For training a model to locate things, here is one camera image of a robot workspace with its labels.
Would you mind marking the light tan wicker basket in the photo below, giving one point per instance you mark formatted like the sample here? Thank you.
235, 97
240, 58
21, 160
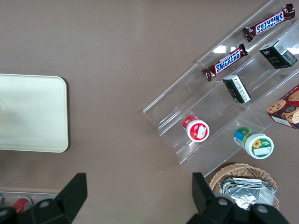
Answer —
236, 169

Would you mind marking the clear acrylic stepped display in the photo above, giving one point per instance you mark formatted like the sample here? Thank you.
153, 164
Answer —
177, 98

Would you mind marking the red chocolate cookie box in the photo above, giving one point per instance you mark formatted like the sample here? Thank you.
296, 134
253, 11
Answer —
287, 109

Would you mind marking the small dark green box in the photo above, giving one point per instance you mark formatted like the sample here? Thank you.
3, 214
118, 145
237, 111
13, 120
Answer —
237, 89
278, 54

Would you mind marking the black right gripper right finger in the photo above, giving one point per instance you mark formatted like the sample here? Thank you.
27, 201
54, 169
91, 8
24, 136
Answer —
205, 205

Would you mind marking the red lidded snack cup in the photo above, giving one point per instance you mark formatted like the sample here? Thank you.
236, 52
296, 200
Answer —
197, 130

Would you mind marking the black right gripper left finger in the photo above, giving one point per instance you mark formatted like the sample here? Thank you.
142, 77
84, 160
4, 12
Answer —
70, 198

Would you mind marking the green lidded snack cup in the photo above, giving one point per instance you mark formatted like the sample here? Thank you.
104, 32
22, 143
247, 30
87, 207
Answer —
257, 144

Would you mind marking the Snickers chocolate bar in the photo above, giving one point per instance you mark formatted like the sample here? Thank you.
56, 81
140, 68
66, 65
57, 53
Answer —
226, 63
268, 22

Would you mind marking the silver foil pack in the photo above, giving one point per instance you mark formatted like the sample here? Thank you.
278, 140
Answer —
247, 193

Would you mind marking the red soda bottle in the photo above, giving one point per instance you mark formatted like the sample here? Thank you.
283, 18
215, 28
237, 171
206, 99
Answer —
22, 204

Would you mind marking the beige plastic serving tray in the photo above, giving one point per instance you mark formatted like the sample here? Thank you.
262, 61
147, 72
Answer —
35, 112

